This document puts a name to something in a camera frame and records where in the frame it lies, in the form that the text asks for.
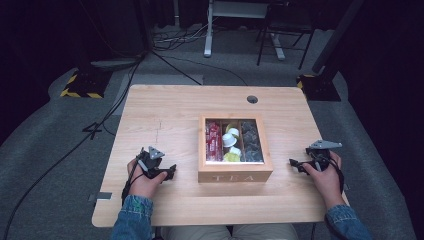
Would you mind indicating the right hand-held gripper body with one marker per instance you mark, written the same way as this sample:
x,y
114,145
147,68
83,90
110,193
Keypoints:
x,y
318,156

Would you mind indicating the black chair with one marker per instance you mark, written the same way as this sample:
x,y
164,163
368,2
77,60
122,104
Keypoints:
x,y
286,23

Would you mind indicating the person's left hand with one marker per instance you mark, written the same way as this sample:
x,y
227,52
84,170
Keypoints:
x,y
143,185

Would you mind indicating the round table grommet hole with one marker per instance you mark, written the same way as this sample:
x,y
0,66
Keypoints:
x,y
252,99

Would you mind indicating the grey stand base plate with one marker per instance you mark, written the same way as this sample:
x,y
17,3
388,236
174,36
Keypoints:
x,y
113,63

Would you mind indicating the bundle of red sachets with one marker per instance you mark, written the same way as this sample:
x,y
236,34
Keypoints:
x,y
213,143

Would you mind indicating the white capsule cup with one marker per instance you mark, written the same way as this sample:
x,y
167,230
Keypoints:
x,y
234,132
228,140
235,151

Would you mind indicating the black stand with striped base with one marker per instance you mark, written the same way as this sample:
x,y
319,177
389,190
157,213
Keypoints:
x,y
85,85

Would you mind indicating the white desk frame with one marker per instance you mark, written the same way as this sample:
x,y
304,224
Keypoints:
x,y
208,40

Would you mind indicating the yellow capsule cup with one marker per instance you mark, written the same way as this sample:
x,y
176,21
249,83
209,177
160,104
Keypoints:
x,y
231,158
230,127

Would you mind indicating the pile of dark packets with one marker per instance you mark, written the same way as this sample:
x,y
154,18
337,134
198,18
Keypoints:
x,y
251,143

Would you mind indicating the wooden tea box glass lid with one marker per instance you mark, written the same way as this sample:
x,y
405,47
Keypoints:
x,y
233,173

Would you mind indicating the grey tape strip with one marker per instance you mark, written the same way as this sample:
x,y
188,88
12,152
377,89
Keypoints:
x,y
101,196

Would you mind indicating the black slanted stand striped base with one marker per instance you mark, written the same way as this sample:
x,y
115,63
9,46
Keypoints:
x,y
321,86

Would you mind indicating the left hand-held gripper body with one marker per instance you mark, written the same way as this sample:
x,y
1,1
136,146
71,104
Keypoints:
x,y
151,163

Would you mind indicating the person's right hand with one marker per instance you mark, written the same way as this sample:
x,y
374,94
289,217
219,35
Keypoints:
x,y
328,185

